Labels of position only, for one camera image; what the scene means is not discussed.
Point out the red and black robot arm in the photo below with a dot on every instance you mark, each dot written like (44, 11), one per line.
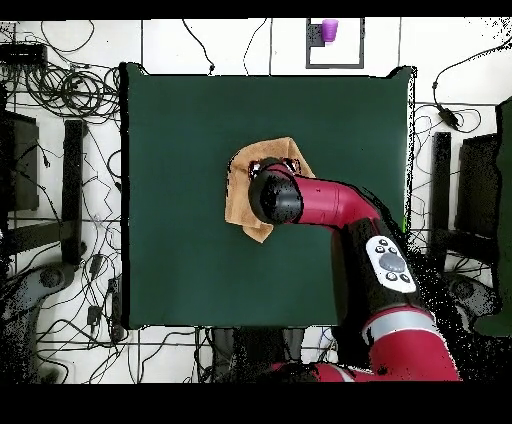
(332, 204)

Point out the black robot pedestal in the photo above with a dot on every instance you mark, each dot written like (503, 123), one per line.
(256, 348)

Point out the tan terry towel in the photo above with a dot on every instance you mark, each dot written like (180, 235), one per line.
(240, 192)

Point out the dark green fabric sheet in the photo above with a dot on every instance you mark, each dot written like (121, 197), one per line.
(504, 200)

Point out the bright green tag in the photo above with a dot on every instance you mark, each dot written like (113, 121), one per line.
(404, 226)

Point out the dark pedestal foot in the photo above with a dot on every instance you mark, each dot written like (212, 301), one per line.
(468, 292)
(52, 278)

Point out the flat black box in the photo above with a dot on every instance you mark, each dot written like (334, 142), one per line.
(22, 54)

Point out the small black power adapter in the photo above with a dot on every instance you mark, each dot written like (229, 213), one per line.
(94, 315)
(96, 264)

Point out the dark green table cloth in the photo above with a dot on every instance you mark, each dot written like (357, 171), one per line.
(180, 240)

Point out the purple plastic cup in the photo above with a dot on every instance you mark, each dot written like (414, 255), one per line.
(330, 31)

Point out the large black box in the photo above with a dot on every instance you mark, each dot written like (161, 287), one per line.
(478, 188)
(20, 168)

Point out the black stand base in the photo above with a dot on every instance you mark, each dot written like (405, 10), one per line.
(440, 192)
(72, 192)

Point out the black power strip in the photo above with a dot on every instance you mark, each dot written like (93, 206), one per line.
(116, 308)

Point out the grey square floor frame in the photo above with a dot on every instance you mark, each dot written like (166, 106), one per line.
(336, 65)

